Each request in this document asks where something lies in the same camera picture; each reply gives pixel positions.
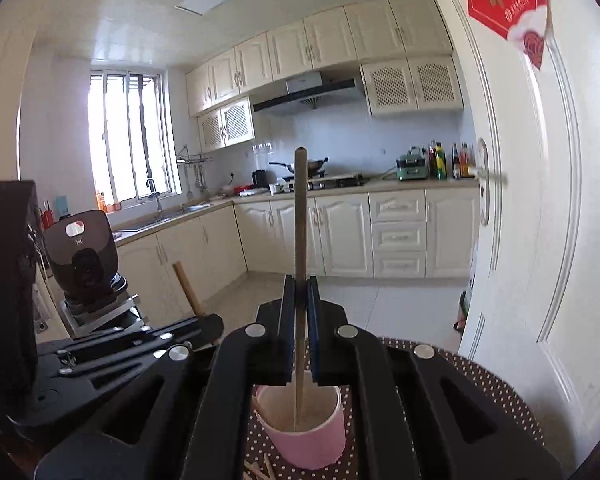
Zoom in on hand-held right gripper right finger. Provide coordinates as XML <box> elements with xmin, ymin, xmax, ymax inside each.
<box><xmin>306</xmin><ymin>275</ymin><xmax>565</xmax><ymax>480</ymax></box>

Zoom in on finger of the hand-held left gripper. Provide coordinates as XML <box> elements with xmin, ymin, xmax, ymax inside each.
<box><xmin>57</xmin><ymin>344</ymin><xmax>192</xmax><ymax>381</ymax></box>
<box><xmin>39</xmin><ymin>315</ymin><xmax>226</xmax><ymax>361</ymax></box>

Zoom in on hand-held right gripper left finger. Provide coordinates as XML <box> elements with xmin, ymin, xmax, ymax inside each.
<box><xmin>34</xmin><ymin>275</ymin><xmax>297</xmax><ymax>480</ymax></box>

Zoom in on pink cup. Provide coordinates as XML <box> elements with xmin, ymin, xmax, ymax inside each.
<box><xmin>252</xmin><ymin>384</ymin><xmax>345</xmax><ymax>470</ymax></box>

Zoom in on metal stand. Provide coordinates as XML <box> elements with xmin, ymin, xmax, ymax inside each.
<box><xmin>60</xmin><ymin>280</ymin><xmax>146</xmax><ymax>338</ymax></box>

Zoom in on black rice cooker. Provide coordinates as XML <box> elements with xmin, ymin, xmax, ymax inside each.
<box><xmin>42</xmin><ymin>209</ymin><xmax>120</xmax><ymax>306</ymax></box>

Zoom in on steel sink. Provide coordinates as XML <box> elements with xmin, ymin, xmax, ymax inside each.
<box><xmin>120</xmin><ymin>202</ymin><xmax>213</xmax><ymax>233</ymax></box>

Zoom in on white base cabinets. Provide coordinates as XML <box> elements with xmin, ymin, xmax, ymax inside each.
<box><xmin>115</xmin><ymin>187</ymin><xmax>481</xmax><ymax>321</ymax></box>

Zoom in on metal faucet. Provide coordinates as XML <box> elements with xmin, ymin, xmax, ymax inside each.
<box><xmin>146</xmin><ymin>178</ymin><xmax>165</xmax><ymax>222</ymax></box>

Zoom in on gas stove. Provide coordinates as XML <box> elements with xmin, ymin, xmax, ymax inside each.
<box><xmin>280</xmin><ymin>172</ymin><xmax>371</xmax><ymax>191</ymax></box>

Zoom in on black wok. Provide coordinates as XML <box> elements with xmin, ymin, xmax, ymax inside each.
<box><xmin>269</xmin><ymin>156</ymin><xmax>330</xmax><ymax>175</ymax></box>

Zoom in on kitchen window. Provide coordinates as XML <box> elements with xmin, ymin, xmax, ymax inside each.
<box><xmin>87</xmin><ymin>71</ymin><xmax>181</xmax><ymax>203</ymax></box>

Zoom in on brown polka dot tablecloth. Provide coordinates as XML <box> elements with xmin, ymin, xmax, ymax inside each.
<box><xmin>240</xmin><ymin>336</ymin><xmax>548</xmax><ymax>480</ymax></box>

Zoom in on green kitchen appliance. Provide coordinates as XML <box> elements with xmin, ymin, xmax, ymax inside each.
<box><xmin>395</xmin><ymin>146</ymin><xmax>428</xmax><ymax>182</ymax></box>

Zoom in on green oil bottle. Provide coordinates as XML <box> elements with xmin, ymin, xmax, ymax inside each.
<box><xmin>433</xmin><ymin>141</ymin><xmax>449</xmax><ymax>181</ymax></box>

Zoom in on white lattice door cabinet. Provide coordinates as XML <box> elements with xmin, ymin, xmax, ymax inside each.
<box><xmin>361</xmin><ymin>55</ymin><xmax>465</xmax><ymax>117</ymax></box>
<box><xmin>196</xmin><ymin>96</ymin><xmax>256</xmax><ymax>153</ymax></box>

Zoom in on range hood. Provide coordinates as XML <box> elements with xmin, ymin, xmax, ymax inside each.
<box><xmin>252</xmin><ymin>71</ymin><xmax>358</xmax><ymax>112</ymax></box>

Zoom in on white door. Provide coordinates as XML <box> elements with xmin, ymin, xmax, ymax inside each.
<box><xmin>414</xmin><ymin>0</ymin><xmax>600</xmax><ymax>471</ymax></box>

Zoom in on wall utensil rack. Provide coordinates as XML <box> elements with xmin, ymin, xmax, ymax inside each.
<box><xmin>175</xmin><ymin>144</ymin><xmax>213</xmax><ymax>201</ymax></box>

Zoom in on metal door handle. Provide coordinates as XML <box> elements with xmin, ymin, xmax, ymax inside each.
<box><xmin>467</xmin><ymin>137</ymin><xmax>508</xmax><ymax>226</ymax></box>

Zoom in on white wall cabinets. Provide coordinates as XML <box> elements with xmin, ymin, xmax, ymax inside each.
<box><xmin>185</xmin><ymin>0</ymin><xmax>453</xmax><ymax>117</ymax></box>

